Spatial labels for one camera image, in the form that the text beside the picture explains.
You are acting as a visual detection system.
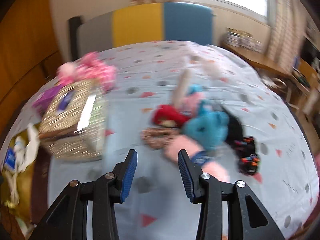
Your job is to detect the gold white carton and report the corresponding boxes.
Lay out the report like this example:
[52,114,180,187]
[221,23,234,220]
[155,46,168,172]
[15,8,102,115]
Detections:
[240,31,253,49]

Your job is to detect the pink spotted plush toy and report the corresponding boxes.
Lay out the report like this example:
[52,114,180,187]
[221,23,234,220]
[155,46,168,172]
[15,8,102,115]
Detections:
[57,51,118,93]

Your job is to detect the brown scrunchie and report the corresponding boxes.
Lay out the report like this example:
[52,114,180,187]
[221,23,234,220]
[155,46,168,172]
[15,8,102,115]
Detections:
[141,127,180,149]

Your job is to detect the grey yellow blue chair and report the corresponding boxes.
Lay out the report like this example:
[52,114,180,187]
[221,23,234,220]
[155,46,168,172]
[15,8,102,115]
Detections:
[68,2,214,65]

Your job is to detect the cream cylindrical roll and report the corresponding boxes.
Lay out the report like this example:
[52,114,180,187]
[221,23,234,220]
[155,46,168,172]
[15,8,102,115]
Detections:
[172,70,193,108]

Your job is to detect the wooden desk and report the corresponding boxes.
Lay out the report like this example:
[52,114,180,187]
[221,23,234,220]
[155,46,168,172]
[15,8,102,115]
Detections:
[221,41,295,78]

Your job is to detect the metal milk powder can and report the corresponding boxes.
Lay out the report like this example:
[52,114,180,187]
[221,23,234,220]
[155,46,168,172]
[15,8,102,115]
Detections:
[226,29,240,47]

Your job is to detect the white knit glove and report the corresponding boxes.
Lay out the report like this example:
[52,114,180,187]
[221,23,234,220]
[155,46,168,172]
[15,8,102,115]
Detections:
[5,124,40,203]

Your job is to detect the pink towel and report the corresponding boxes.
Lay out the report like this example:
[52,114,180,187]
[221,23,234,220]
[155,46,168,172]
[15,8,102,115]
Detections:
[162,135,230,183]

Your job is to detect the wooden folding chair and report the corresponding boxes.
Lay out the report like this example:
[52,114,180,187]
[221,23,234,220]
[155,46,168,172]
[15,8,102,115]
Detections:
[285,57,320,115]

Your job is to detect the red plush toy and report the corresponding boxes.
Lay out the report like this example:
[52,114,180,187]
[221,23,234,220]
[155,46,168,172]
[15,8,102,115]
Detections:
[151,104,190,128]

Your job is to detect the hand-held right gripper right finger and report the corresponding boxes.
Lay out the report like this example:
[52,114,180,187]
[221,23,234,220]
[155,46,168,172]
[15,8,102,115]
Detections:
[177,149,285,240]

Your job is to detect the ornate gold tissue box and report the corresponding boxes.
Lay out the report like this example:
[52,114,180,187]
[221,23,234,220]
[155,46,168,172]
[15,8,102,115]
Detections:
[39,80,108,160]

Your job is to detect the clear plastic wrapper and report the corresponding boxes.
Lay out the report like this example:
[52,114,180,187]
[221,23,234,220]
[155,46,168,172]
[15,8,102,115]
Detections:
[200,60,222,79]

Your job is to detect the blue plush toy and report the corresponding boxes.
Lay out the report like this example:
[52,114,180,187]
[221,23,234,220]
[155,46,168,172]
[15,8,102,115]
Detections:
[181,85,229,150]

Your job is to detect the black television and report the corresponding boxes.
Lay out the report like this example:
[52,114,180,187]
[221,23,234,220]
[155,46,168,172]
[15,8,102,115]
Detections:
[300,39,320,64]

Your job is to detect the blue tissue packet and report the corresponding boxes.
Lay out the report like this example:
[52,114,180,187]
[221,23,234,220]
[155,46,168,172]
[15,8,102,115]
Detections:
[6,149,17,170]

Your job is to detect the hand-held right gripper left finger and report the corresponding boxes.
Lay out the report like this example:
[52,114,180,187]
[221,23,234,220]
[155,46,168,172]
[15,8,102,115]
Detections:
[29,149,138,240]

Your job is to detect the wooden wardrobe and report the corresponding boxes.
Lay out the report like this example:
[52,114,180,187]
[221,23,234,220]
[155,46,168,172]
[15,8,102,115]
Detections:
[0,0,63,140]

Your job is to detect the gold tin box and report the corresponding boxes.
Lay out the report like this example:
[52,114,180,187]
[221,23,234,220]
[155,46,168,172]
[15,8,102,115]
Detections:
[0,127,38,240]

